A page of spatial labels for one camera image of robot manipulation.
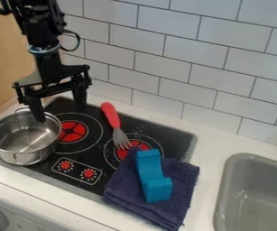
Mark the silver pot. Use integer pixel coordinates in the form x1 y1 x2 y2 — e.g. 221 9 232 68
0 106 64 167

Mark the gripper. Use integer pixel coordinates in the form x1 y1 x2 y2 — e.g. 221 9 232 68
11 51 94 124

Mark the toy stove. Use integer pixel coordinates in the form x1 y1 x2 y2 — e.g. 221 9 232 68
0 96 199 203

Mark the blue toy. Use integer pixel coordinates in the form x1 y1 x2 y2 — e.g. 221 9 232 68
134 148 175 204

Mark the red handled fork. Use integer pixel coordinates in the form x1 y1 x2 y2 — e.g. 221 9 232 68
99 101 134 151

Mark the dark blue cloth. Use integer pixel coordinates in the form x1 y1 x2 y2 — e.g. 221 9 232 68
101 146 201 231

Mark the toy sink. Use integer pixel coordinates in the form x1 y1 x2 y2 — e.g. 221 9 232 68
211 152 277 231

